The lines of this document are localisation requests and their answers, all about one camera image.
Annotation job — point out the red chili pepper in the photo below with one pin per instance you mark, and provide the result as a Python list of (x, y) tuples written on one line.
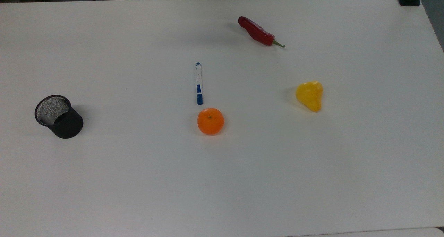
[(256, 31)]

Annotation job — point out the yellow toy pear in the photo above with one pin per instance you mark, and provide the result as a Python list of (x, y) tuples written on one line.
[(310, 94)]

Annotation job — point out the blue white marker pen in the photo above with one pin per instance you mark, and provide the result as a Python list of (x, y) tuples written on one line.
[(198, 78)]

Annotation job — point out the orange mandarin fruit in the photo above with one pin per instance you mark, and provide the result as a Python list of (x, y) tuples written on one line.
[(210, 121)]

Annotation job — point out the black mesh pen cup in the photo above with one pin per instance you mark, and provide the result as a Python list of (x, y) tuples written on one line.
[(66, 124)]

